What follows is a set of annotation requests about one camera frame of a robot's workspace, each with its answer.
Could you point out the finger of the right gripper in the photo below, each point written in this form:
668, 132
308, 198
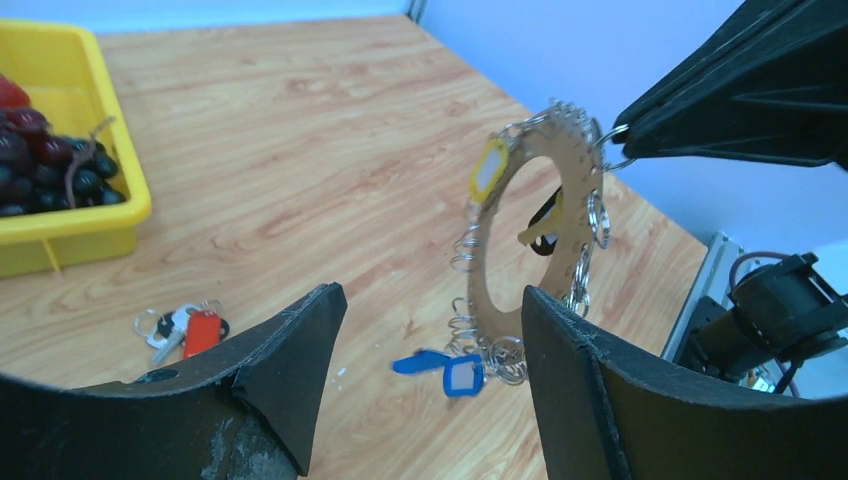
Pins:
769, 86

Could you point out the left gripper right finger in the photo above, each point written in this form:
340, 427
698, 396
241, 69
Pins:
607, 409

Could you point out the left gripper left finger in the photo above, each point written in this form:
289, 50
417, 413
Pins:
244, 409

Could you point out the red tag key bunch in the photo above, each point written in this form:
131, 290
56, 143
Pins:
191, 328

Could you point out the red cherry bunch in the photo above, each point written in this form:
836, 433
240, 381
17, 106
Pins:
12, 95

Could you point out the blue key tag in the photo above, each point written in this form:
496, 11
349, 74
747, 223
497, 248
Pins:
463, 376
421, 361

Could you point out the yellow key tag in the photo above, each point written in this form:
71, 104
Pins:
488, 170

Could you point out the yellow plastic tray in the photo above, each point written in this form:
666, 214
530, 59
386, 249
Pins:
62, 69

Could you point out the dark purple grape bunch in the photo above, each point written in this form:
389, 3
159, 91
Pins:
42, 171

